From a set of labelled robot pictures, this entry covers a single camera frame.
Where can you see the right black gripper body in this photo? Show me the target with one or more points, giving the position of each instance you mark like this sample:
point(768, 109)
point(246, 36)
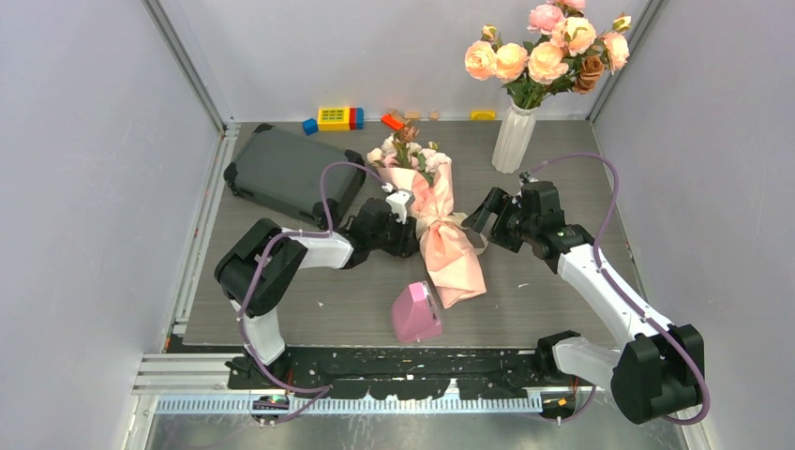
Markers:
point(530, 225)

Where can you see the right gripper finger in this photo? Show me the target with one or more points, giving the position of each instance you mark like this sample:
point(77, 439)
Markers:
point(489, 207)
point(507, 230)

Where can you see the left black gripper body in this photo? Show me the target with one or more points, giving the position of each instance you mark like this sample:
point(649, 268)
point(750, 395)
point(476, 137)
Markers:
point(389, 239)

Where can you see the cream printed ribbon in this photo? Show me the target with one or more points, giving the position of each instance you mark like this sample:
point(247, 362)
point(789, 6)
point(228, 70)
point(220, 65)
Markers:
point(446, 236)

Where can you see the pink paper bouquet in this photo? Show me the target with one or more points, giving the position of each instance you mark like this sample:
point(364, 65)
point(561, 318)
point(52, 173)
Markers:
point(428, 173)

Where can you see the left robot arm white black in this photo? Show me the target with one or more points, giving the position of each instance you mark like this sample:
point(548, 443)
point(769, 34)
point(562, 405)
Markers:
point(255, 274)

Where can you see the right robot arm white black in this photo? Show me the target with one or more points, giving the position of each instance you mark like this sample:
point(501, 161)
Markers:
point(656, 368)

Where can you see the white ribbed vase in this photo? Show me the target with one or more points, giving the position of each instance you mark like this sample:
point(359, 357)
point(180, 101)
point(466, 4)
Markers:
point(513, 139)

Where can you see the peach pink flowers in vase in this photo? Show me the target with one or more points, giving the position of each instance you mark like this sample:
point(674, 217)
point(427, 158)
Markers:
point(568, 55)

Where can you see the small yellow toy block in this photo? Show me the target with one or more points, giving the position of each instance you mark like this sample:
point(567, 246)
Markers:
point(482, 115)

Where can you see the dark grey hard case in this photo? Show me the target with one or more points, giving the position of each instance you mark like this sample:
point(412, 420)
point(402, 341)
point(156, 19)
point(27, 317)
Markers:
point(293, 174)

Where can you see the red blue toy block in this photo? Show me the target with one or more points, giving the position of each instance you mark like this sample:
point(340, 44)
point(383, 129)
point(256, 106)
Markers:
point(356, 118)

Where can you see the orange red toy block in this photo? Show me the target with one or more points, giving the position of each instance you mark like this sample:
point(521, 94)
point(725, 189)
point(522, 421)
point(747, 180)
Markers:
point(390, 121)

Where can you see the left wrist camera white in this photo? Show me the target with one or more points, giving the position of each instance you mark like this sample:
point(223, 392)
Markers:
point(399, 201)

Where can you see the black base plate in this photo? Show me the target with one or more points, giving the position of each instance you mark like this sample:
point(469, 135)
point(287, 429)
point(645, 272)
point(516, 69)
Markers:
point(410, 373)

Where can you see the aluminium frame rail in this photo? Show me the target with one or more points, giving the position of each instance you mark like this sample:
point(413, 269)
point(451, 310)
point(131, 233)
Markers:
point(223, 383)

